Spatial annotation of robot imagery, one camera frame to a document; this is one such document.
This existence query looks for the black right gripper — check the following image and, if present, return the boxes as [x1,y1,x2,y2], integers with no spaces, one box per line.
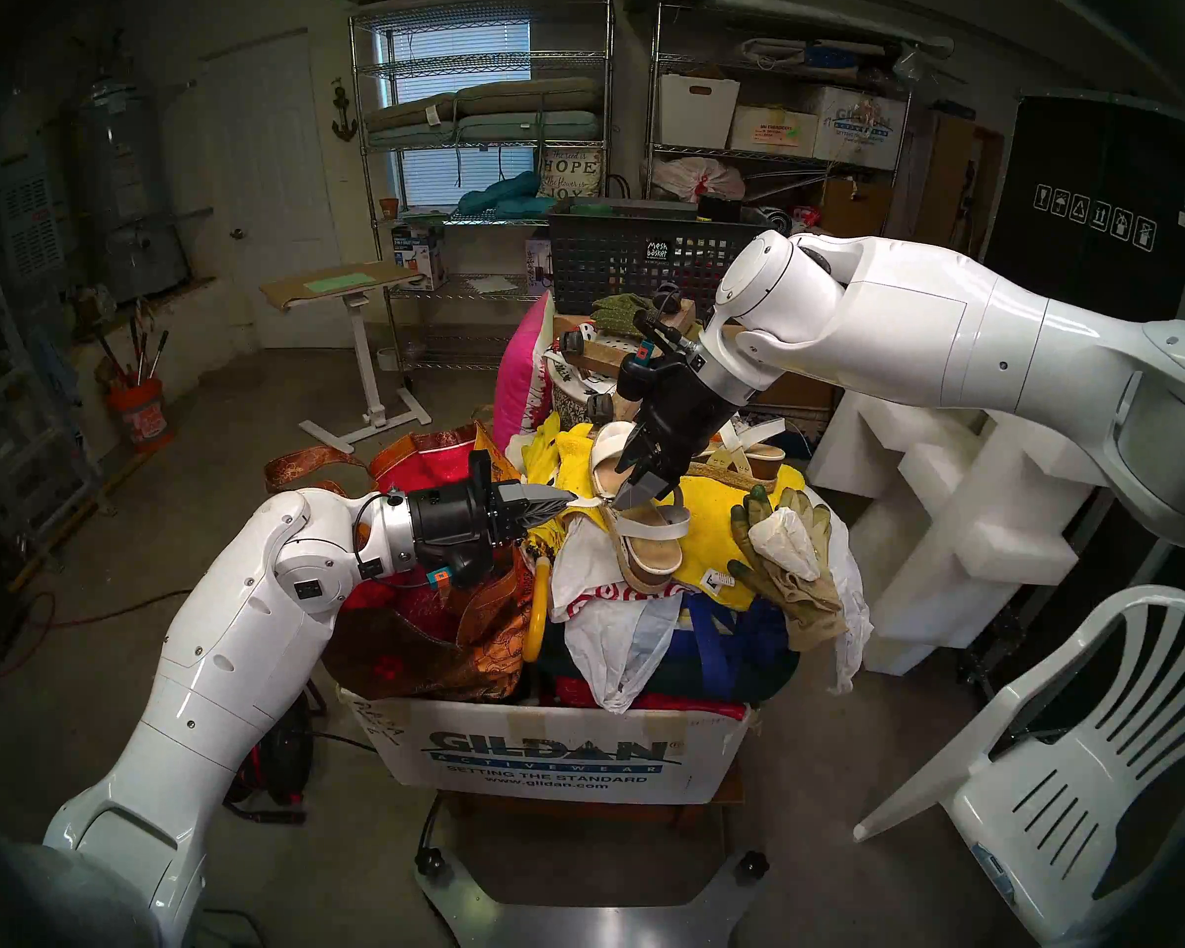
[610,339,749,513]

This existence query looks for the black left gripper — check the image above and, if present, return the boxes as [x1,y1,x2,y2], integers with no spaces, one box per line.
[410,449,581,592]

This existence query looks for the white strap wedge sandal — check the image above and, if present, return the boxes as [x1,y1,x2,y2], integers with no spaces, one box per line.
[588,421,694,596]
[691,415,789,493]

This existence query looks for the yellow terry towel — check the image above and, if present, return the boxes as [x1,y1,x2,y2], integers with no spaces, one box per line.
[553,418,811,611]

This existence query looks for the white printed round tote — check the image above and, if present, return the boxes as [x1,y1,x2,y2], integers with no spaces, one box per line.
[543,349,618,434]

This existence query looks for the pink pillow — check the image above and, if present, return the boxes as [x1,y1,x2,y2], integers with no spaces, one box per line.
[494,294,554,453]

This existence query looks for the wooden cross caster dolly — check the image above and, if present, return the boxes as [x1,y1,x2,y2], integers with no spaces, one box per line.
[556,299,697,429]

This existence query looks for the white crumpled cloth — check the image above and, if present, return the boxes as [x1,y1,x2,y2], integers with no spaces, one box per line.
[749,507,823,582]

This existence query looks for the white red-logo plastic bag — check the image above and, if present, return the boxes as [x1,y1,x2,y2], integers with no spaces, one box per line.
[548,521,692,715]

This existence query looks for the green knit glove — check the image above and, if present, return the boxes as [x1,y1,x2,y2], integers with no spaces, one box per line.
[592,294,658,340]

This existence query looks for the red orange floral tote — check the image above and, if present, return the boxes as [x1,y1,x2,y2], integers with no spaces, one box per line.
[265,423,539,705]

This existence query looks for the blue fabric bag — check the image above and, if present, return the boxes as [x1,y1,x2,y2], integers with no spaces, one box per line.
[652,591,801,705]

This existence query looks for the beige green-tipped work glove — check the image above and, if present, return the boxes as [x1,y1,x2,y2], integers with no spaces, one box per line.
[729,485,847,651]

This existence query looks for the black mesh basket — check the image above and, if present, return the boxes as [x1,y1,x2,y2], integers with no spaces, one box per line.
[550,197,771,315]

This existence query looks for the white overbed table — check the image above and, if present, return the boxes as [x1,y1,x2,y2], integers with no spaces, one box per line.
[262,262,434,455]

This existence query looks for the thin white plastic sheet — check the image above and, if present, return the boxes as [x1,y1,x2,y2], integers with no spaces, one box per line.
[828,521,875,695]

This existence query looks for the large white Gildan carton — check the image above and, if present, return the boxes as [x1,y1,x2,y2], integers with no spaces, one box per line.
[341,684,751,807]

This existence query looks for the blue white appliance box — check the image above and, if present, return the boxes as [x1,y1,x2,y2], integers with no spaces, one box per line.
[392,225,445,290]

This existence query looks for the white foam packing block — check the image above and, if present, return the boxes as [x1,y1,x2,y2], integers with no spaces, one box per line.
[808,388,1107,675]

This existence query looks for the teal cushion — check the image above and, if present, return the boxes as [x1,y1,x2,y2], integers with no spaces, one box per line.
[454,171,544,218]

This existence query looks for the HOPE word sign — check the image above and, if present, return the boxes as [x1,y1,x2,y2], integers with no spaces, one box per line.
[538,146,605,198]

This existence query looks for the open brown cardboard box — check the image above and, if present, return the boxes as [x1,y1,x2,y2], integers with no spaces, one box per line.
[820,174,895,238]

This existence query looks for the labelled cardboard box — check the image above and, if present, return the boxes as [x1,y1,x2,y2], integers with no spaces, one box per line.
[729,107,821,157]

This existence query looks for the white storage box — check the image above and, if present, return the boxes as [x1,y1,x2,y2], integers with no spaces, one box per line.
[657,74,742,150]

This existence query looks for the green bench cushion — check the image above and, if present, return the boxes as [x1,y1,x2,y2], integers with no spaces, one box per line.
[370,112,603,152]

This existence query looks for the white door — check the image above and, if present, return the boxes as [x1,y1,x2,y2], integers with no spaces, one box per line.
[197,28,352,350]

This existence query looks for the beige bench cushion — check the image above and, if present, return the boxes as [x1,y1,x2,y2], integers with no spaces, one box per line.
[365,77,603,132]

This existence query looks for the orange plastic bucket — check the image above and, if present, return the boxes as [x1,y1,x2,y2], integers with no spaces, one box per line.
[107,375,169,448]

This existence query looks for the small white Gildan carton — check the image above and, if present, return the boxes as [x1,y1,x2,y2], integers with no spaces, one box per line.
[815,85,909,172]

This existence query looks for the window with blinds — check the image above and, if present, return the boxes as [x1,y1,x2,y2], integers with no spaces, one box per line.
[375,18,539,206]

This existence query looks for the aluminium step ladder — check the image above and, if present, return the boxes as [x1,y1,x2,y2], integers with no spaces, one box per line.
[0,265,110,562]

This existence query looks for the grey water heater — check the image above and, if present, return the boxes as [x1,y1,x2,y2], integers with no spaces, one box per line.
[74,77,194,300]

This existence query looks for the white plastic chair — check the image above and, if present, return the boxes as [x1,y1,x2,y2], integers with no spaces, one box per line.
[854,586,1185,948]

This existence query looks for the black flight case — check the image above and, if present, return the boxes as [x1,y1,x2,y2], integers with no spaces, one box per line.
[978,92,1185,325]

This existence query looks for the chrome wire shelving rack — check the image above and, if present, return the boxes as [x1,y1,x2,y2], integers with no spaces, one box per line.
[351,0,618,374]
[647,3,914,266]

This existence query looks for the red black cable reel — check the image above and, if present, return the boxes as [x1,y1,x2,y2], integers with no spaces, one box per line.
[225,694,315,824]

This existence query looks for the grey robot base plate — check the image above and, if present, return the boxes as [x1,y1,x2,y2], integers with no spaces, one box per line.
[415,798,771,948]

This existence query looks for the floor power cable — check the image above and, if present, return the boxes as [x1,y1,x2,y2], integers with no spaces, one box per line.
[0,589,194,680]

